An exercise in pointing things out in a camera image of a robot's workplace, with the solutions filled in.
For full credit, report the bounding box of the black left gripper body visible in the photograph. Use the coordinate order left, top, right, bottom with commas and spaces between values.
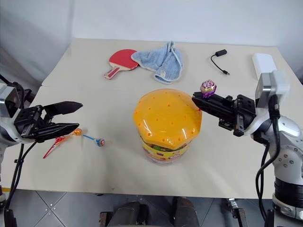
13, 105, 52, 143

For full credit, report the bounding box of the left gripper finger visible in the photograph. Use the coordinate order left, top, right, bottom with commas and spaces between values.
33, 122, 80, 143
43, 101, 84, 118

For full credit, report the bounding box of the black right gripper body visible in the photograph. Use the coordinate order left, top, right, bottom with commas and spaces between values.
217, 94, 258, 137

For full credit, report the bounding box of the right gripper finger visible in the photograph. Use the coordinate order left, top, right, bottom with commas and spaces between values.
192, 91, 234, 107
191, 96, 237, 124

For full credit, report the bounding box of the purple lollipop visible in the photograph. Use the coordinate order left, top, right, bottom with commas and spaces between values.
200, 80, 217, 99

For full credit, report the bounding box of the orange-lidded yellow lollipop jar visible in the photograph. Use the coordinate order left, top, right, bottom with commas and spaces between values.
132, 88, 204, 166

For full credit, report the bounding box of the red stick lollipop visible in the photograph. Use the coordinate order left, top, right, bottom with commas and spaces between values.
42, 136, 66, 159

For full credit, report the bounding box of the orange wrapped lollipop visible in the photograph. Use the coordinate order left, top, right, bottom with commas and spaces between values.
51, 128, 83, 150

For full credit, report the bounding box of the blue stick lollipop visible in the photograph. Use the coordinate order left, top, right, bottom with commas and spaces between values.
82, 134, 106, 148

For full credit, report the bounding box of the white rectangular box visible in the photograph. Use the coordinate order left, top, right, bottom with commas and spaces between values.
251, 52, 279, 81

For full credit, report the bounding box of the light blue towel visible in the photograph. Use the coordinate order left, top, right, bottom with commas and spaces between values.
131, 41, 184, 85

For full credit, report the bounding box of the red table tennis paddle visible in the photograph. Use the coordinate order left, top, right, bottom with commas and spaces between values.
102, 49, 139, 81

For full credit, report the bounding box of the metal table clamp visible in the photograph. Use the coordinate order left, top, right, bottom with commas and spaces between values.
226, 198, 245, 227

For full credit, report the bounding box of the dark rounded shape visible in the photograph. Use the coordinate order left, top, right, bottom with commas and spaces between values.
174, 197, 200, 227
113, 201, 148, 227

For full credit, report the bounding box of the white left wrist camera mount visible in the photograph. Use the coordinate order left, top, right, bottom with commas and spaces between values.
0, 82, 24, 146

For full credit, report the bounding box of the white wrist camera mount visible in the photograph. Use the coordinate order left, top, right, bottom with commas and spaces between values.
0, 82, 24, 146
254, 70, 291, 117

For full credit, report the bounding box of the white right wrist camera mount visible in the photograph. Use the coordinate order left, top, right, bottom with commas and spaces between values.
254, 70, 291, 117

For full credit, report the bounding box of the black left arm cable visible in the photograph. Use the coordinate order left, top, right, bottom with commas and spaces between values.
3, 139, 40, 213

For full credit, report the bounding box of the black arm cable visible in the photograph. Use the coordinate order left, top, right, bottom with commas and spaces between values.
3, 139, 40, 213
255, 94, 282, 222

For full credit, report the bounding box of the black adapter with cable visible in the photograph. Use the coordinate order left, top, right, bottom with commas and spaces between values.
210, 49, 230, 77

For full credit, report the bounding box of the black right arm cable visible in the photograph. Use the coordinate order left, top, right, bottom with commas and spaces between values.
255, 94, 282, 222

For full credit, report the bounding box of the black post under table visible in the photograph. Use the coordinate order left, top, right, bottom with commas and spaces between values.
3, 208, 18, 227

